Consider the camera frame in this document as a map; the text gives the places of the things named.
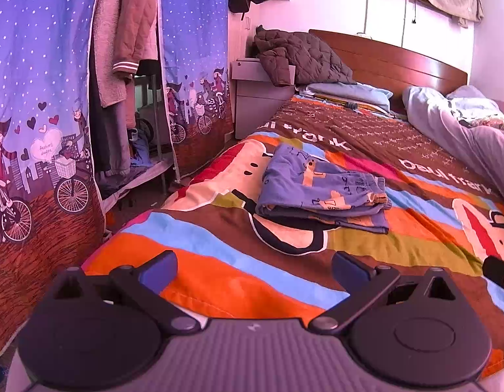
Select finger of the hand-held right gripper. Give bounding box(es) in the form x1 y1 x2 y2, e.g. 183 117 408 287
482 255 504 300

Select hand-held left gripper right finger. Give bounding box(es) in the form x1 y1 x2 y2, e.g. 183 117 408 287
309 251 461 335

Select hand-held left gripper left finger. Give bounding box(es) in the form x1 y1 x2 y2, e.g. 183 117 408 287
48 250 199 334

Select blue printed pants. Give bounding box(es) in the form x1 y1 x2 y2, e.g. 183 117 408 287
255 143 392 235

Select colourful printed bed sheet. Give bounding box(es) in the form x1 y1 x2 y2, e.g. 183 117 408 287
83 94 504 376

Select pile of blue clothes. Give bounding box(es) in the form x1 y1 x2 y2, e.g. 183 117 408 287
129 128 164 169

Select grey quilt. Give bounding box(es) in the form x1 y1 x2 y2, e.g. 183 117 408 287
402 86 504 210

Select floral cloth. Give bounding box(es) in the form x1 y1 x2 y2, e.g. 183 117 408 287
456 110 504 132

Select light blue pillow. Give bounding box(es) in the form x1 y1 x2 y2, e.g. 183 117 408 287
298 82 394 114

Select grey nightstand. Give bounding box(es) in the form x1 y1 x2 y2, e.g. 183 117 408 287
230 59 298 140

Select wooden headboard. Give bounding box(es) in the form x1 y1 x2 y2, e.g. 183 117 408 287
309 29 469 116

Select dark quilted jacket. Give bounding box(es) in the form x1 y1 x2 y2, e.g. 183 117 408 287
254 25 357 88

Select beige fleece coat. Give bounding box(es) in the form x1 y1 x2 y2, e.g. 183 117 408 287
91 0 129 109

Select pink quilted jacket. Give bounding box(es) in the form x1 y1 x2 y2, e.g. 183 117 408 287
112 0 160 83

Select printed fabric wardrobe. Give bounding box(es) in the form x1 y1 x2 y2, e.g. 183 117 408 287
0 0 233 358

